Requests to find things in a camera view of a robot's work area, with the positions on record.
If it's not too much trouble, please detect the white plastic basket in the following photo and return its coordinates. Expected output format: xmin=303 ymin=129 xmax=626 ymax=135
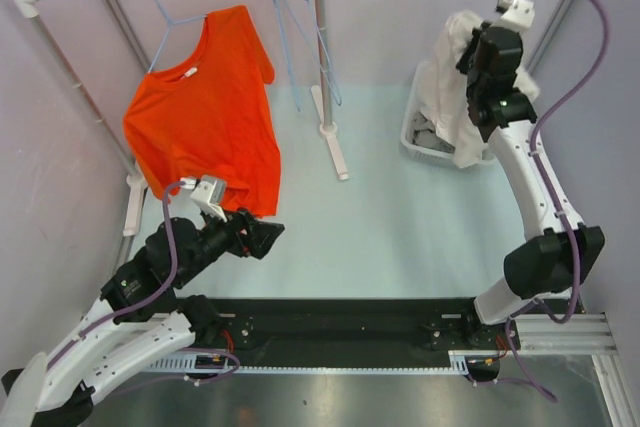
xmin=400 ymin=60 xmax=495 ymax=169

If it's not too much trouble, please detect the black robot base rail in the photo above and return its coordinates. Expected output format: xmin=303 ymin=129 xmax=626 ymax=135
xmin=195 ymin=298 xmax=521 ymax=371

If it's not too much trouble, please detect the grey slotted cable duct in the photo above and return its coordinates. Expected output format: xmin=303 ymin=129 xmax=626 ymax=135
xmin=144 ymin=351 xmax=499 ymax=377

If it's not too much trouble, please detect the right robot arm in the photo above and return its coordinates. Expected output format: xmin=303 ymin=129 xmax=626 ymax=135
xmin=456 ymin=23 xmax=605 ymax=348

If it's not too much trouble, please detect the grey t shirt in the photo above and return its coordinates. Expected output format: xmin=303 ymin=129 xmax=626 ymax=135
xmin=410 ymin=112 xmax=455 ymax=154

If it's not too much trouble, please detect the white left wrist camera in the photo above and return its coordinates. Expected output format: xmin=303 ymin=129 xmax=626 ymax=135
xmin=181 ymin=175 xmax=227 ymax=222

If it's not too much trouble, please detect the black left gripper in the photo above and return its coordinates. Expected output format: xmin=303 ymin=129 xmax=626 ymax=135
xmin=175 ymin=200 xmax=284 ymax=285

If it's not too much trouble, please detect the white t shirt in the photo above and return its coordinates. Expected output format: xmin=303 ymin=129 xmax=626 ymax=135
xmin=421 ymin=10 xmax=540 ymax=169

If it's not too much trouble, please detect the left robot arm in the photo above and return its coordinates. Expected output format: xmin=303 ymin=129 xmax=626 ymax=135
xmin=1 ymin=209 xmax=285 ymax=426

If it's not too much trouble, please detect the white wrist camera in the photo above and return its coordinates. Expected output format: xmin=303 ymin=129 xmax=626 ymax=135
xmin=492 ymin=0 xmax=535 ymax=34
xmin=181 ymin=175 xmax=227 ymax=222

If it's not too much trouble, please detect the orange t shirt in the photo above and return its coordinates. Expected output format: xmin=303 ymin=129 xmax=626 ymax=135
xmin=123 ymin=5 xmax=281 ymax=217

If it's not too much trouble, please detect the white metal clothes rack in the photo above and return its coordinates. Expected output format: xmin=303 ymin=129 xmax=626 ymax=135
xmin=0 ymin=0 xmax=351 ymax=239

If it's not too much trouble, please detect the blue wire hanger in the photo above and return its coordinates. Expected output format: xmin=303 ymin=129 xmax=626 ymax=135
xmin=313 ymin=0 xmax=342 ymax=110

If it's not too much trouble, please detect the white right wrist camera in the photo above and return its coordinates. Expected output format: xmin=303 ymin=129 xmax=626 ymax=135
xmin=492 ymin=0 xmax=535 ymax=34

